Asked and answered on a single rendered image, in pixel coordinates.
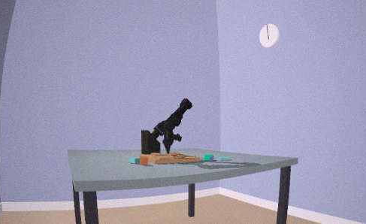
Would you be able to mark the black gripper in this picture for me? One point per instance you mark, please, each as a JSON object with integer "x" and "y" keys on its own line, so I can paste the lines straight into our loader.
{"x": 167, "y": 140}

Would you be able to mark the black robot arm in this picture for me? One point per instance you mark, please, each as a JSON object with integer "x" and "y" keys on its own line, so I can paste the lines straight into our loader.
{"x": 173, "y": 120}

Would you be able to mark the small green block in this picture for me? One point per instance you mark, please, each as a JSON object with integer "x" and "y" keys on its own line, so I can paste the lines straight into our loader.
{"x": 207, "y": 157}

